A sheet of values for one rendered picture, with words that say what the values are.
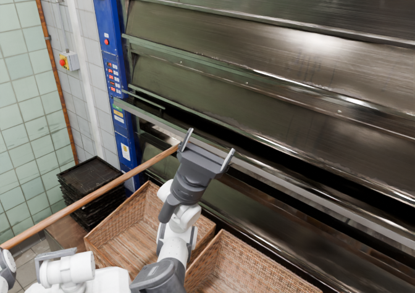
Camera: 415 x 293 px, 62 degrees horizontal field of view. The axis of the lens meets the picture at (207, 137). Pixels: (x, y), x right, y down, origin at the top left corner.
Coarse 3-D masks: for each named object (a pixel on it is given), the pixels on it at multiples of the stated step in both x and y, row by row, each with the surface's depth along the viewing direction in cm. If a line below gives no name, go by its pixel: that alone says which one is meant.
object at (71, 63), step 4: (60, 52) 213; (64, 52) 213; (72, 52) 213; (60, 56) 213; (64, 56) 209; (68, 56) 208; (72, 56) 210; (76, 56) 212; (64, 60) 212; (68, 60) 209; (72, 60) 211; (76, 60) 213; (68, 64) 211; (72, 64) 212; (76, 64) 214; (68, 68) 213; (72, 68) 213; (76, 68) 215
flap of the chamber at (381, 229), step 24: (144, 96) 187; (192, 120) 162; (240, 144) 143; (288, 168) 128; (312, 168) 130; (336, 192) 116; (360, 192) 118; (360, 216) 105; (384, 216) 106; (408, 216) 108; (408, 240) 97
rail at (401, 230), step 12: (132, 108) 167; (168, 120) 154; (192, 132) 144; (216, 144) 137; (240, 156) 130; (264, 168) 124; (288, 180) 118; (300, 180) 117; (312, 192) 113; (324, 192) 111; (336, 204) 109; (348, 204) 106; (372, 216) 102; (396, 228) 98
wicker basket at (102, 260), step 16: (144, 192) 210; (128, 208) 205; (144, 208) 215; (160, 208) 206; (112, 224) 199; (128, 224) 210; (144, 224) 214; (208, 224) 181; (96, 240) 194; (112, 240) 203; (128, 240) 203; (144, 240) 203; (208, 240) 179; (96, 256) 183; (112, 256) 194; (128, 256) 193; (144, 256) 193; (192, 256) 172; (128, 272) 184
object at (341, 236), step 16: (144, 128) 198; (160, 144) 190; (224, 176) 164; (240, 176) 160; (256, 192) 153; (272, 192) 150; (288, 208) 144; (304, 208) 141; (320, 224) 136; (336, 224) 134; (352, 240) 128; (368, 240) 127; (384, 256) 122; (400, 256) 121
